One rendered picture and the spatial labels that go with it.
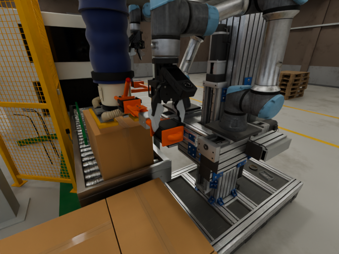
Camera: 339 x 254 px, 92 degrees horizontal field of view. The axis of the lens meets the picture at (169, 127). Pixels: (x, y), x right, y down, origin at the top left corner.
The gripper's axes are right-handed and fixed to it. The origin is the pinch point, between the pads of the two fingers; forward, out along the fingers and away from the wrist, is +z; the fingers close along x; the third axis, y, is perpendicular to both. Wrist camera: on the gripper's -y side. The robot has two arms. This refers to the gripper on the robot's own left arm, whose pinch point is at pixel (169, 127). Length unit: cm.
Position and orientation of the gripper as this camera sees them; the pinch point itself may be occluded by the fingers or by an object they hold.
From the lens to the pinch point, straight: 51.2
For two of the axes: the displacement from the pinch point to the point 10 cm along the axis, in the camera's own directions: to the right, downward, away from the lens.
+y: -5.2, -3.5, 7.8
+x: -8.5, 2.1, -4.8
